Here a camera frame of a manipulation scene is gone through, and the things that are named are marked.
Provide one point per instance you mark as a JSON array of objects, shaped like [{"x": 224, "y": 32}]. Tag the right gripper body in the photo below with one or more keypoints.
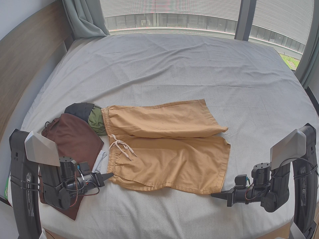
[{"x": 240, "y": 195}]

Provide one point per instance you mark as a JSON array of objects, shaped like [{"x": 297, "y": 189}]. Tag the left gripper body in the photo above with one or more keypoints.
[{"x": 91, "y": 182}]

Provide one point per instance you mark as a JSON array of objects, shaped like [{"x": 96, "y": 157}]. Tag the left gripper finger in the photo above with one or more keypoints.
[{"x": 106, "y": 176}]

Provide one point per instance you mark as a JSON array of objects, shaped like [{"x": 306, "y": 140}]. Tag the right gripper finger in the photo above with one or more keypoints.
[{"x": 223, "y": 195}]

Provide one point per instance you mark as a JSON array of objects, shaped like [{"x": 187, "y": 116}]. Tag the tan shorts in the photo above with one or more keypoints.
[{"x": 174, "y": 158}]

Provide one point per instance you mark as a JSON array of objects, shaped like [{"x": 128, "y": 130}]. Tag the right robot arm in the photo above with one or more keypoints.
[{"x": 305, "y": 183}]

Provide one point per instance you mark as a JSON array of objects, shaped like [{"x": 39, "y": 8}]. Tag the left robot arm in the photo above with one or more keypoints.
[{"x": 22, "y": 183}]

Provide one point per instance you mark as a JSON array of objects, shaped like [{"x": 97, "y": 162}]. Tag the bed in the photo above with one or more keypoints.
[{"x": 174, "y": 71}]

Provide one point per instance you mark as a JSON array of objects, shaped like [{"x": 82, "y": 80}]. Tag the pale grey garment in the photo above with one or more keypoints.
[{"x": 101, "y": 161}]

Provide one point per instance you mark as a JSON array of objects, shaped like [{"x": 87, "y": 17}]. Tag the brown garment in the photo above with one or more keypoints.
[{"x": 74, "y": 138}]

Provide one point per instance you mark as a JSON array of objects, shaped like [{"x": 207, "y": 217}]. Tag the green garment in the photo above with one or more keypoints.
[{"x": 96, "y": 123}]

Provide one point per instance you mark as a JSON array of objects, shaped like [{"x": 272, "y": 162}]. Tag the black garment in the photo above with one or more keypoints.
[{"x": 77, "y": 109}]

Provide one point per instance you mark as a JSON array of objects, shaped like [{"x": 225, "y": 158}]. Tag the grey-green curtain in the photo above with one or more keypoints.
[{"x": 79, "y": 14}]

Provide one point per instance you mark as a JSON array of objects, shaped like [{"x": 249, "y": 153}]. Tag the window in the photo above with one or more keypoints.
[{"x": 174, "y": 9}]

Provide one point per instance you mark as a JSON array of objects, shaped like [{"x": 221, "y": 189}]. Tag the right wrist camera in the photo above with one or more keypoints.
[{"x": 241, "y": 180}]

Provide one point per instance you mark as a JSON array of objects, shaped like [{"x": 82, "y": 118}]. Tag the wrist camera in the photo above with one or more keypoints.
[
  {"x": 241, "y": 180},
  {"x": 84, "y": 167}
]

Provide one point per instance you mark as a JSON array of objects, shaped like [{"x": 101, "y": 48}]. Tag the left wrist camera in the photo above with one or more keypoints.
[{"x": 84, "y": 167}]

